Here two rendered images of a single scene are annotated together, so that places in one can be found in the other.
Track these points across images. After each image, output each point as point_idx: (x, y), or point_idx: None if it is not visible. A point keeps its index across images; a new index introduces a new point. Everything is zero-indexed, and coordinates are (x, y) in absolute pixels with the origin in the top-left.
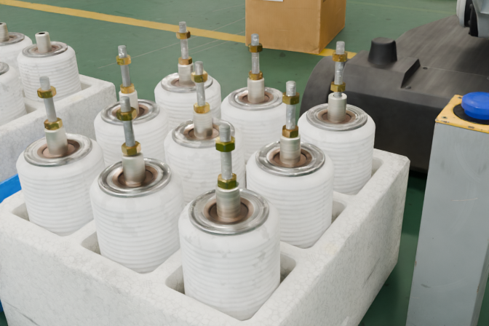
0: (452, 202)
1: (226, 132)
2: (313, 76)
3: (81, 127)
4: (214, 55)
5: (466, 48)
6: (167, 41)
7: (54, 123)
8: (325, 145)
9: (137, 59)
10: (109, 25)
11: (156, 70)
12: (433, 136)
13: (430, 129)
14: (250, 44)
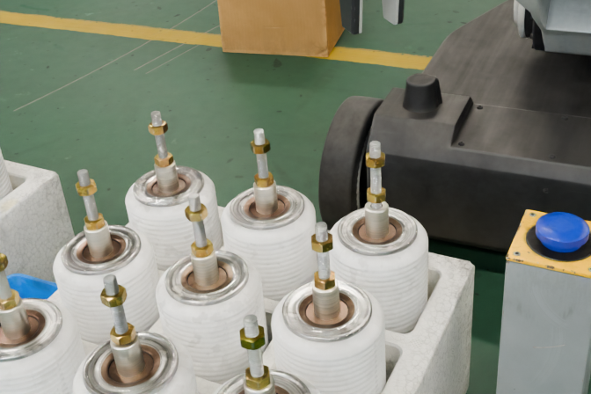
0: (535, 349)
1: (253, 326)
2: (332, 133)
3: (20, 243)
4: (180, 73)
5: (530, 60)
6: (108, 53)
7: (9, 301)
8: (368, 275)
9: (69, 90)
10: (17, 31)
11: (101, 107)
12: (505, 275)
13: (494, 198)
14: (254, 143)
